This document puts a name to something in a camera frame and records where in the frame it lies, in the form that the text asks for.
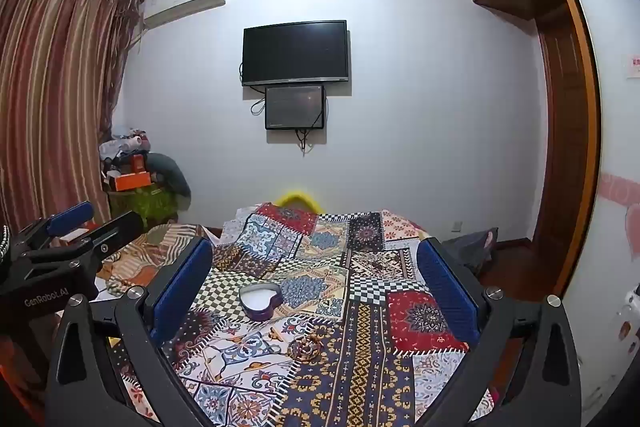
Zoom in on tangle of gold bracelets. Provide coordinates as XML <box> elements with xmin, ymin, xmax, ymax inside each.
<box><xmin>289</xmin><ymin>334</ymin><xmax>325</xmax><ymax>362</ymax></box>

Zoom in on brown wooden door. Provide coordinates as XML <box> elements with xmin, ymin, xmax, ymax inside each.
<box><xmin>530</xmin><ymin>0</ymin><xmax>601</xmax><ymax>298</ymax></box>

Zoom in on small black wall monitor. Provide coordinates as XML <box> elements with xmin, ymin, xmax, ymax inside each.
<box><xmin>264</xmin><ymin>85</ymin><xmax>326</xmax><ymax>130</ymax></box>

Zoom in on striped brown curtain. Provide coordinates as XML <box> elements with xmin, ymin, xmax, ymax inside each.
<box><xmin>0</xmin><ymin>0</ymin><xmax>143</xmax><ymax>233</ymax></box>

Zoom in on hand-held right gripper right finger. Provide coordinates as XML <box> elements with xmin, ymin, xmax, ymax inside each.
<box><xmin>416</xmin><ymin>237</ymin><xmax>583</xmax><ymax>427</ymax></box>

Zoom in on orange box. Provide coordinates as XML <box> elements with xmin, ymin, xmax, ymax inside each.
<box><xmin>106</xmin><ymin>172</ymin><xmax>152</xmax><ymax>192</ymax></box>

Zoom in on purple heart-shaped jewelry box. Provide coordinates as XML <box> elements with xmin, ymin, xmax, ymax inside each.
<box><xmin>238</xmin><ymin>283</ymin><xmax>285</xmax><ymax>322</ymax></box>

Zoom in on yellow plastic object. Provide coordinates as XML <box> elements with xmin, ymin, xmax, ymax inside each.
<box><xmin>276</xmin><ymin>191</ymin><xmax>321</xmax><ymax>212</ymax></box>

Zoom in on orange striped quilt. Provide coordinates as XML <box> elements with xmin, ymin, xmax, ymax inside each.
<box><xmin>95</xmin><ymin>222</ymin><xmax>211</xmax><ymax>293</ymax></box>

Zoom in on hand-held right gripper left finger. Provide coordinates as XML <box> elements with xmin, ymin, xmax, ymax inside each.
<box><xmin>45</xmin><ymin>237</ymin><xmax>216</xmax><ymax>427</ymax></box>

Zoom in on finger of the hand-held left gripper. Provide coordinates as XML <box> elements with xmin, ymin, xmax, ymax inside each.
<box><xmin>20</xmin><ymin>201</ymin><xmax>96</xmax><ymax>253</ymax></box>
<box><xmin>70</xmin><ymin>211</ymin><xmax>146</xmax><ymax>267</ymax></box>

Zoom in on grey purple floor bag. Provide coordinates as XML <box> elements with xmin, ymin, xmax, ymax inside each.
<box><xmin>442</xmin><ymin>228</ymin><xmax>499</xmax><ymax>275</ymax></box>

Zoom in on black wall television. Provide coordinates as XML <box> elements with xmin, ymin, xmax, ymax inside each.
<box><xmin>242</xmin><ymin>20</ymin><xmax>349</xmax><ymax>86</ymax></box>

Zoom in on pile of clutter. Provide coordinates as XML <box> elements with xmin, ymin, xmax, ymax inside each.
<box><xmin>98</xmin><ymin>125</ymin><xmax>151</xmax><ymax>180</ymax></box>

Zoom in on patchwork patterned bedspread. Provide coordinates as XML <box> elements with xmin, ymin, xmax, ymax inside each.
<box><xmin>95</xmin><ymin>202</ymin><xmax>496</xmax><ymax>427</ymax></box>

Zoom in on black monitor cables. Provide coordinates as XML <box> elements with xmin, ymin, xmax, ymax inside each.
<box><xmin>295</xmin><ymin>127</ymin><xmax>316</xmax><ymax>156</ymax></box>

